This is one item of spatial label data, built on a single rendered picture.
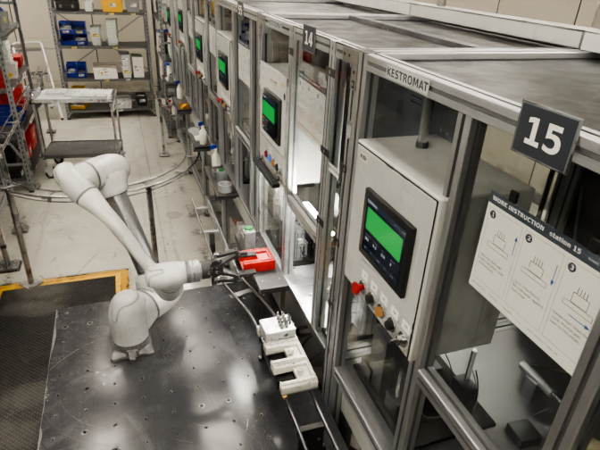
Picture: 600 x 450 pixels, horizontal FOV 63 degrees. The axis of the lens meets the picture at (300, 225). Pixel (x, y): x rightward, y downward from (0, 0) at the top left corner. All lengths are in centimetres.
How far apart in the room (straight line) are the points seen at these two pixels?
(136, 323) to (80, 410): 38
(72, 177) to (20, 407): 153
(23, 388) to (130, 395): 127
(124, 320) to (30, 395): 120
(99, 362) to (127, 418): 36
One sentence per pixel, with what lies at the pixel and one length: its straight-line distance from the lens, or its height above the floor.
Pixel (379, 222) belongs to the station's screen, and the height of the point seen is 164.
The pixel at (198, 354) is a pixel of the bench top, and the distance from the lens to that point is 231.
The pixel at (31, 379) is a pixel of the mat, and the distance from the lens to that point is 341.
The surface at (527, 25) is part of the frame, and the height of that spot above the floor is 208.
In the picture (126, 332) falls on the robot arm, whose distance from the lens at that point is 227.
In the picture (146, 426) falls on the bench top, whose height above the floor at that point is 68.
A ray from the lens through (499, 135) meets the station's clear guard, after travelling 100.
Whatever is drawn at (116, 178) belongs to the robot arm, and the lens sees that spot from 227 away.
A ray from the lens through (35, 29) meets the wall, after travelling 934.
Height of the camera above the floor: 223
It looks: 28 degrees down
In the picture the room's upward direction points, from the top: 3 degrees clockwise
